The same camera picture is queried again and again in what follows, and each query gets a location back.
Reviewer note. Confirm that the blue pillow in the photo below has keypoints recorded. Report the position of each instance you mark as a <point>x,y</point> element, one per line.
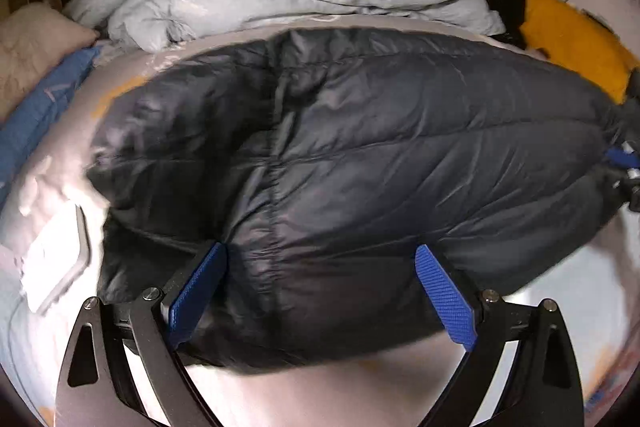
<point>35,117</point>

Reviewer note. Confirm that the yellow and black plush toy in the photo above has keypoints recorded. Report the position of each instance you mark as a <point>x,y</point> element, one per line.
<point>575,37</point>

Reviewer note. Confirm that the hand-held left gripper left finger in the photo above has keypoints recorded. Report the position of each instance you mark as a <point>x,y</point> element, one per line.
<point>200,292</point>

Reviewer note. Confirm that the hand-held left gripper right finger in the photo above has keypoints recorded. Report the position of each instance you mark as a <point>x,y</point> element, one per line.
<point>442,297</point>

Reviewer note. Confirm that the white flat device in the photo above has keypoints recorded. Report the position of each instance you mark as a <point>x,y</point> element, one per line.
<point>50,257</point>

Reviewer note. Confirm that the black puffer jacket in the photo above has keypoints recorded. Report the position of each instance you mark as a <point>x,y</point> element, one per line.
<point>350,157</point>

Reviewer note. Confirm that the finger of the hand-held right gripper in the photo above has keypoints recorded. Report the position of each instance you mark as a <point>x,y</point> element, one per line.
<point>616,155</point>

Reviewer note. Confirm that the beige pillow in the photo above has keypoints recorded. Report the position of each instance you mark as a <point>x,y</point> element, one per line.
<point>30,52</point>

